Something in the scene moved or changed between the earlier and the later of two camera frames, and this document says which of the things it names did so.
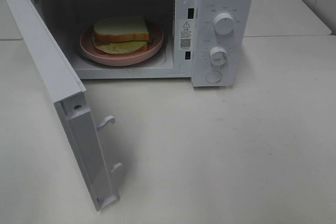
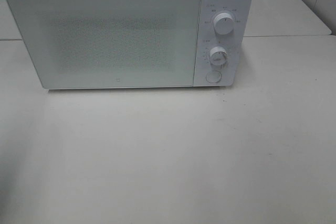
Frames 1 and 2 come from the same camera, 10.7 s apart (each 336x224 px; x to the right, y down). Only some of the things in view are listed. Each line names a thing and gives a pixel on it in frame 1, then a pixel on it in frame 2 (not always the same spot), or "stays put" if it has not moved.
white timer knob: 218,57 stays put
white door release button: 213,76 stays put
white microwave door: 70,96 -> 108,37
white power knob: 223,23 stays put
